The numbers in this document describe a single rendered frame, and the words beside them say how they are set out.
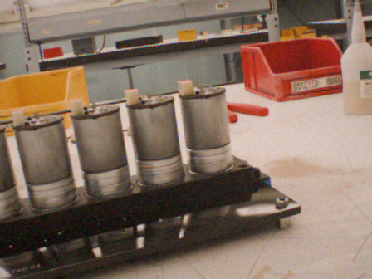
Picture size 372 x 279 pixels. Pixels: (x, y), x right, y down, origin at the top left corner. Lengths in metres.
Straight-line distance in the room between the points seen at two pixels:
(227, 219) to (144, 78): 4.46
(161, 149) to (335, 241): 0.09
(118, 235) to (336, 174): 0.14
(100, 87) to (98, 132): 4.49
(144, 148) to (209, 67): 4.44
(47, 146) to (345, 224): 0.14
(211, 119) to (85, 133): 0.06
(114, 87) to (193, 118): 4.46
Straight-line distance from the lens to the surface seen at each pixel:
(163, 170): 0.23
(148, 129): 0.23
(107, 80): 4.69
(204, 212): 0.22
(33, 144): 0.22
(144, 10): 2.51
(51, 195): 0.23
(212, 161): 0.24
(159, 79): 4.66
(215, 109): 0.24
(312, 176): 0.29
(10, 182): 0.23
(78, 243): 0.21
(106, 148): 0.22
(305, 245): 0.21
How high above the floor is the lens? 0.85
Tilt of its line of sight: 15 degrees down
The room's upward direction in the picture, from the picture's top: 7 degrees counter-clockwise
